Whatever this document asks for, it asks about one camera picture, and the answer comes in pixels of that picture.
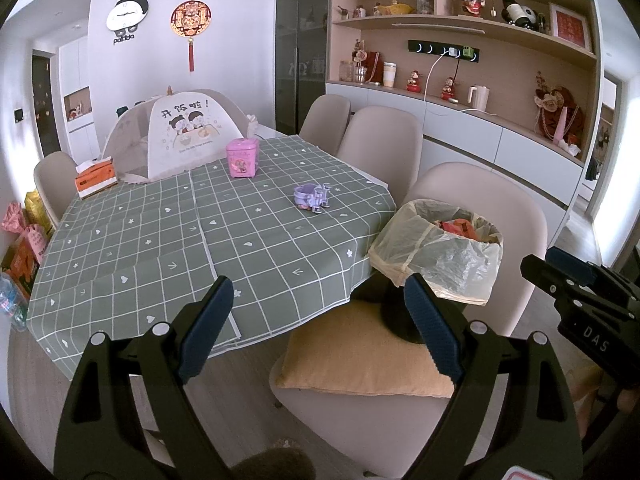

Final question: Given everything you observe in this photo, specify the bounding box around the small flower and red bag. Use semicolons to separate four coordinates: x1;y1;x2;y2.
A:
350;40;383;85

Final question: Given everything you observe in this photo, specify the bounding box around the purple toy cup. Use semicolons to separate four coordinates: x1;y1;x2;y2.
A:
292;182;332;212

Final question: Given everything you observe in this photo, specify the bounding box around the panda wine bottle holder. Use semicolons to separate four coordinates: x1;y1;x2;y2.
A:
492;0;548;31

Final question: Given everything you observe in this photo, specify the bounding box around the pink tin box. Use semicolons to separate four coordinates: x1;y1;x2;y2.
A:
225;137;260;178

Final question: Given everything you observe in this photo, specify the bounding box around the black bin with yellow liner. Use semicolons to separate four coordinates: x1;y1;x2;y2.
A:
368;199;504;345

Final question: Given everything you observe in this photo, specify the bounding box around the person's right hand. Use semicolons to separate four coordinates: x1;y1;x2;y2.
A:
570;364;640;435

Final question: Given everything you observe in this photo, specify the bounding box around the red knot wall ornament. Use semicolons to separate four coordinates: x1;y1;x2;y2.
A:
170;0;211;73

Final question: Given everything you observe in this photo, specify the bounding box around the red framed picture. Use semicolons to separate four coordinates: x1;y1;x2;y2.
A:
549;2;592;51

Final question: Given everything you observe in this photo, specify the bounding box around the dark glass cabinet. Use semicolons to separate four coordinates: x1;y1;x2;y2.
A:
275;0;331;136

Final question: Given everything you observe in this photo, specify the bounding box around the white electric kettle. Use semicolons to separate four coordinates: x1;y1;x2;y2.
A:
467;85;491;111

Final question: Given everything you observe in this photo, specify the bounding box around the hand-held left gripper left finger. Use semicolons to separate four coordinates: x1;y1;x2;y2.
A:
54;275;235;480

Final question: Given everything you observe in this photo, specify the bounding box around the white charger cable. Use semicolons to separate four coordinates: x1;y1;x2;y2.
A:
424;50;461;103

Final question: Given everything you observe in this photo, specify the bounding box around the orange tissue box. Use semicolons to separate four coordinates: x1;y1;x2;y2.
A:
75;158;118;200

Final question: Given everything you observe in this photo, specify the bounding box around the pile of snack packets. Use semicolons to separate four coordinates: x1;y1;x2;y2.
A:
0;190;56;331

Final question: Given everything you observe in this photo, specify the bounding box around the white sideboard cabinet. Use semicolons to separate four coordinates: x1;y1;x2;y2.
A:
325;80;586;211

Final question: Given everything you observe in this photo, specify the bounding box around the white mesh food cover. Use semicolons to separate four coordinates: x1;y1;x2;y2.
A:
102;89;261;183

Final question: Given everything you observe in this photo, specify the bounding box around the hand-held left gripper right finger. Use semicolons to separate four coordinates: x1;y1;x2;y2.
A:
402;272;586;480

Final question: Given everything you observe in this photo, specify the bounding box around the yellow seat cushion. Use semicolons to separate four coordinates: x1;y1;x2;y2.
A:
275;305;456;398

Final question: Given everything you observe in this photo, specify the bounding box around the black power strip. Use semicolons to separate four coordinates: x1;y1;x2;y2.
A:
407;40;481;63

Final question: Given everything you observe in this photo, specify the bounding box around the pink cone vase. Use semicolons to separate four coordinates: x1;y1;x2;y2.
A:
552;107;568;146

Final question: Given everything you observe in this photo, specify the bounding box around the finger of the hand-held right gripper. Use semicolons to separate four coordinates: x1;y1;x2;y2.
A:
545;246;626;292
520;255;593;307

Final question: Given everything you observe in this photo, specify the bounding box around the beige dining chair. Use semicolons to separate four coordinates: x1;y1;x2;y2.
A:
270;162;568;480
34;151;81;226
336;106;425;201
299;94;352;153

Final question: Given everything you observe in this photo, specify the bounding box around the panda wall clock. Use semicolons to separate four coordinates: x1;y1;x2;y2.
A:
106;0;150;45

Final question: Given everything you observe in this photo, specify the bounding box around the dark door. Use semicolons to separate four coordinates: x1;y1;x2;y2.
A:
32;50;61;156

